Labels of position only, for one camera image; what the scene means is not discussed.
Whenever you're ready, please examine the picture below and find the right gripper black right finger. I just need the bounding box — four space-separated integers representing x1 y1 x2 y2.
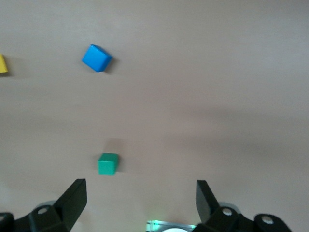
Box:
192 180 293 232

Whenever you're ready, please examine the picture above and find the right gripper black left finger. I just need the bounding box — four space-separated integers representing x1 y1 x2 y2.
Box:
0 178 87 232

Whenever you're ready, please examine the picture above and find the blue wooden block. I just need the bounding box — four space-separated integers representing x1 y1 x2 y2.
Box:
81 44 113 73

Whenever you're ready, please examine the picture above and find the green wooden block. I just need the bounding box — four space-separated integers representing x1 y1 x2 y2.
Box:
97 152 119 176

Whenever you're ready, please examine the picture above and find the yellow wooden block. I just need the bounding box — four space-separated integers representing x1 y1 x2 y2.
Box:
0 53 9 73

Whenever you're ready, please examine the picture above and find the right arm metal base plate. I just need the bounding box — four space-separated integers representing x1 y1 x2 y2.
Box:
146 219 197 232

